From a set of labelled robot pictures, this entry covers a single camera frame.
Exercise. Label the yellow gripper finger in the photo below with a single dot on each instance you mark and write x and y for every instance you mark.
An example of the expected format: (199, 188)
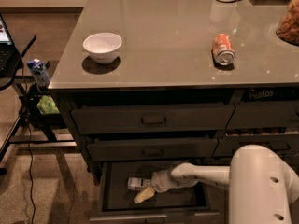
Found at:
(145, 194)

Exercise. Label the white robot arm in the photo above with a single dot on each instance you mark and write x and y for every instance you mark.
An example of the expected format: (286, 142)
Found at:
(261, 185)

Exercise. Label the middle left drawer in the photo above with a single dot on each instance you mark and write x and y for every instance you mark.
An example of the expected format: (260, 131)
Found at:
(144, 149)

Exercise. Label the open bottom drawer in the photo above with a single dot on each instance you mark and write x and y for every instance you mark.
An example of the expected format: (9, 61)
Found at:
(194, 205)

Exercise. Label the top left drawer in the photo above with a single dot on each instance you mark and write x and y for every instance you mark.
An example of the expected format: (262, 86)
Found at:
(151, 118)

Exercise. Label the dark drawer cabinet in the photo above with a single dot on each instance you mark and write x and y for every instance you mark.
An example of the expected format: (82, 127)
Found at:
(166, 97)

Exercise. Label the top right drawer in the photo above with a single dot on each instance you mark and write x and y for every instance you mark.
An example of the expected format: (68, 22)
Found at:
(258, 115)

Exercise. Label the middle right drawer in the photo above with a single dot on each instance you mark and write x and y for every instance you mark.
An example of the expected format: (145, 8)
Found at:
(282, 144)

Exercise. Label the green snack bag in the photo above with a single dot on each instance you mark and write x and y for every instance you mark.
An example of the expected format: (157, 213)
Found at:
(46, 105)

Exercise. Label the black side table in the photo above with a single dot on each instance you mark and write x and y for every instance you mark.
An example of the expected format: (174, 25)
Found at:
(30, 126)

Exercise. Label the white bowl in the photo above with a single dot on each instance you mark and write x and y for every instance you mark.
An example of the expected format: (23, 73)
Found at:
(103, 47)

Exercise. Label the orange soda can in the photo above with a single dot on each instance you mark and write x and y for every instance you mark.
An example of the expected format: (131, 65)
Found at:
(222, 50)

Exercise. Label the black laptop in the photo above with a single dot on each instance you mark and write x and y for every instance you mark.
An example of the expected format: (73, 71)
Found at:
(9, 55)

